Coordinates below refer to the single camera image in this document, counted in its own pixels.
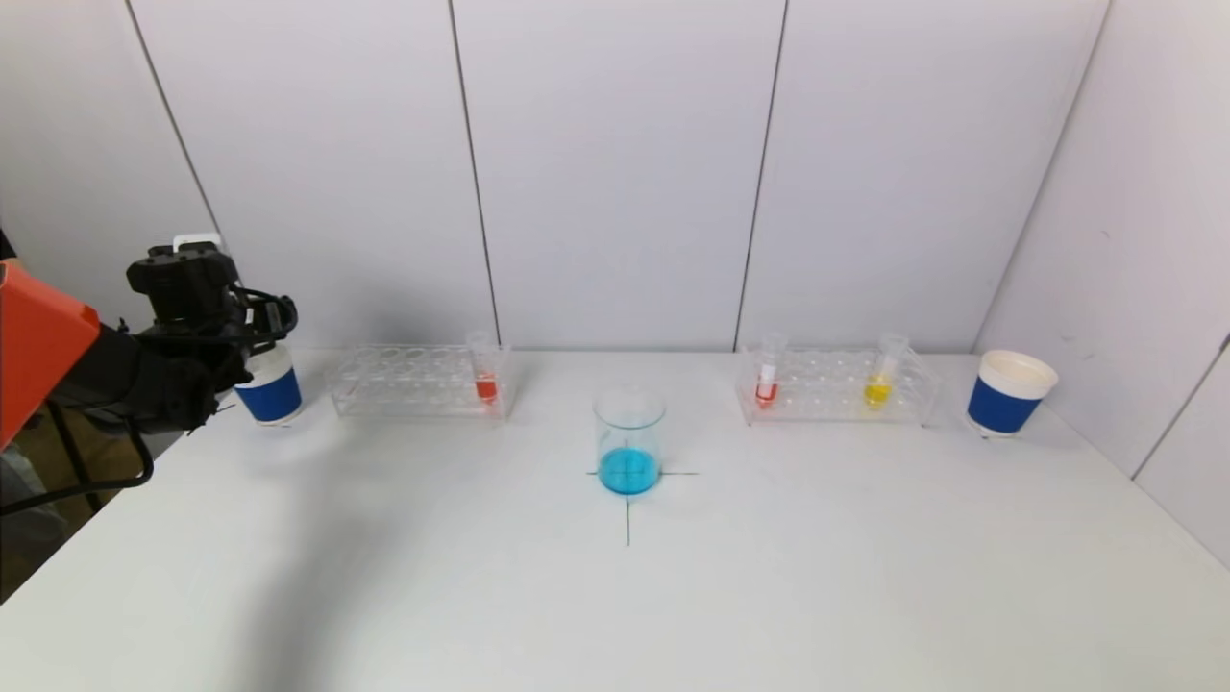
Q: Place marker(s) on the test tube with orange-red pigment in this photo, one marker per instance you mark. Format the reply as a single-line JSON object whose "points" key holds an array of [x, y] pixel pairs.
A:
{"points": [[486, 388]]}

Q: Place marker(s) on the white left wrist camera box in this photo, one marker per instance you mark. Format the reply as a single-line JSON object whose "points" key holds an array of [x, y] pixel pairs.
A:
{"points": [[197, 240]]}

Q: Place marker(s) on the test tube with yellow pigment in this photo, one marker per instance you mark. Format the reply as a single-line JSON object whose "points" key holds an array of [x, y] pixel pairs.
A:
{"points": [[875, 392]]}

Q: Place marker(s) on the clear acrylic test tube rack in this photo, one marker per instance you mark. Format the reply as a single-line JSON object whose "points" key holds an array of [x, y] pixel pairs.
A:
{"points": [[826, 389], [423, 384]]}

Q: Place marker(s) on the blue white paper cup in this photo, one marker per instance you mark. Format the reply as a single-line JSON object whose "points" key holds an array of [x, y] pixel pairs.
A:
{"points": [[274, 394], [1007, 396]]}

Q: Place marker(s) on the black tripod stand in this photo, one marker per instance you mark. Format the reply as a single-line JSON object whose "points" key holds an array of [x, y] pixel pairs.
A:
{"points": [[77, 461]]}

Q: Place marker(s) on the red pigment tube, white label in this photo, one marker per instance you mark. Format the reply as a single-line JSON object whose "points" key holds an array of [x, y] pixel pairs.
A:
{"points": [[766, 381]]}

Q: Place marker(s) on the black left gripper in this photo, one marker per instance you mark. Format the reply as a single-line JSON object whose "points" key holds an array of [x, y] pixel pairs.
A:
{"points": [[259, 322]]}

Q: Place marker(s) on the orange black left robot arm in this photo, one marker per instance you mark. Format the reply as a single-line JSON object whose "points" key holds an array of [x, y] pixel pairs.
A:
{"points": [[144, 375]]}

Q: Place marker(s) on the clear glass beaker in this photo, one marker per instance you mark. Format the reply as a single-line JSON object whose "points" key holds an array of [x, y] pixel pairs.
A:
{"points": [[628, 466]]}

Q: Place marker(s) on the person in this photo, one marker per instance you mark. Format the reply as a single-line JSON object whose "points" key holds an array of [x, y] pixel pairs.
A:
{"points": [[19, 543]]}

